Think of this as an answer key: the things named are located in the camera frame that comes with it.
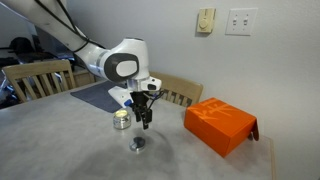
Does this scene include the beige thermostat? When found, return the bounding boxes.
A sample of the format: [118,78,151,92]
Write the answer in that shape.
[197,8,216,33]

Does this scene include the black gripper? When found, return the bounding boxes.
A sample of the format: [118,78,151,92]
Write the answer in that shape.
[130,91,152,130]

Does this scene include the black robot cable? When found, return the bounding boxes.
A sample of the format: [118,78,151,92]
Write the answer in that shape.
[143,89,166,111]

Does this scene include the wooden chair by wall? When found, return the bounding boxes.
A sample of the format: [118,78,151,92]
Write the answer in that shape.
[150,72,203,107]

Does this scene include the dark blue cloth mat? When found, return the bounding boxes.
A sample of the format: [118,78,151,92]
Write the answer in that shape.
[71,81,121,113]

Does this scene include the orange cardboard box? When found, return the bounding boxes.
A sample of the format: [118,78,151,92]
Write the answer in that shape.
[184,98,259,157]

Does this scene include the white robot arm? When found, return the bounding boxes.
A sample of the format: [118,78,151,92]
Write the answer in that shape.
[0,0,162,129]

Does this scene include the wooden side cabinet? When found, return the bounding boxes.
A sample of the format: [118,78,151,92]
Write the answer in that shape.
[65,67,95,88]

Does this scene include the black bag on desk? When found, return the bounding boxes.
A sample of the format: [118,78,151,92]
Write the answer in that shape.
[9,37,34,54]

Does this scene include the white double light switch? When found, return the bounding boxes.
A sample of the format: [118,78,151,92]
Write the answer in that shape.
[225,8,258,36]

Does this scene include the wooden chair at table end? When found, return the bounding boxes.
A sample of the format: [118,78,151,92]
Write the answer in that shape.
[3,60,76,102]

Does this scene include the dark monitor screen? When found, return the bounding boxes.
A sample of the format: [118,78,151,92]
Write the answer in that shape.
[27,22,74,60]

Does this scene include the silver candle jar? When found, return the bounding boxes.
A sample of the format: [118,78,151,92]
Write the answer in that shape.
[113,110,131,130]

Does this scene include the round silver lid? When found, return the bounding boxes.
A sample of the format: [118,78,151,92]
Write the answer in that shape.
[129,137,146,152]

